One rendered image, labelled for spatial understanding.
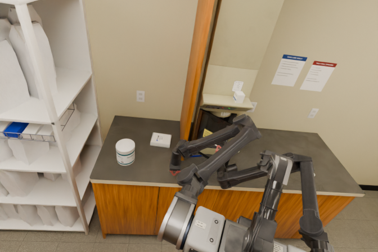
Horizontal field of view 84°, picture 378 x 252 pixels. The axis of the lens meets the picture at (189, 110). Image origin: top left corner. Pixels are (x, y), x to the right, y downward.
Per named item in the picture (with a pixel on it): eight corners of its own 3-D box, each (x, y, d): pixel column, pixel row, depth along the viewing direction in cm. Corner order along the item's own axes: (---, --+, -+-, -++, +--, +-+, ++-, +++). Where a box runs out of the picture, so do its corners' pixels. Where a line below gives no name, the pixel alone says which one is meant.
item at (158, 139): (152, 135, 180) (153, 131, 178) (171, 138, 181) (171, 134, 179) (149, 145, 170) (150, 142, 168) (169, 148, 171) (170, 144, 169)
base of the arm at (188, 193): (171, 211, 82) (174, 194, 75) (179, 194, 89) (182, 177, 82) (191, 221, 81) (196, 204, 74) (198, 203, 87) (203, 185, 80)
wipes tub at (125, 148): (118, 152, 160) (117, 137, 152) (136, 153, 162) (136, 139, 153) (115, 165, 150) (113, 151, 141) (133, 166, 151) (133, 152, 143)
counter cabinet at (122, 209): (120, 178, 249) (115, 118, 197) (281, 187, 272) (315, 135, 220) (103, 238, 195) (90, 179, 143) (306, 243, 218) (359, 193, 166)
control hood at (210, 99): (199, 105, 143) (202, 93, 138) (244, 109, 147) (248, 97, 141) (201, 115, 134) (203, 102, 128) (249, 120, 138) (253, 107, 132)
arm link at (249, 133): (260, 116, 91) (270, 134, 93) (243, 112, 104) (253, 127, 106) (178, 184, 84) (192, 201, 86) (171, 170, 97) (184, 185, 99)
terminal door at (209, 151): (192, 149, 167) (201, 108, 144) (226, 169, 155) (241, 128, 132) (191, 149, 166) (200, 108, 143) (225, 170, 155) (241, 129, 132)
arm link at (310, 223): (312, 149, 107) (315, 165, 111) (283, 151, 114) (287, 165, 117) (324, 235, 72) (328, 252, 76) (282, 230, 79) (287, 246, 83)
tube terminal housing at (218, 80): (188, 131, 191) (203, 49, 146) (223, 134, 194) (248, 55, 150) (189, 152, 170) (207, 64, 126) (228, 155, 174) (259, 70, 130)
